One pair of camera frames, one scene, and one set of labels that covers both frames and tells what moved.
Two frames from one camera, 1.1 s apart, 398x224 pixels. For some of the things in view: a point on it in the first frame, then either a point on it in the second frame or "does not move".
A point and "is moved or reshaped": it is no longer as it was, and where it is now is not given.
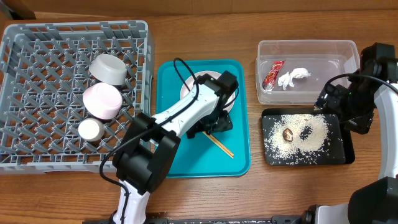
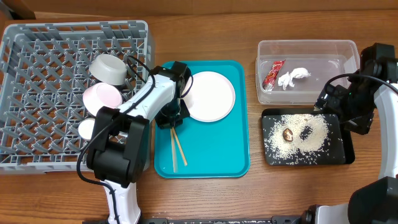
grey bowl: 108,68 does not move
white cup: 91,129 does not move
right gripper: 360,124 does not move
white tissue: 287,79 does not move
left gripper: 212,123 to 171,120
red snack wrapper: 269,80 does not move
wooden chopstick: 222,145 is moved or reshaped
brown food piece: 287,135 does not move
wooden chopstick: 232,157 is moved or reshaped
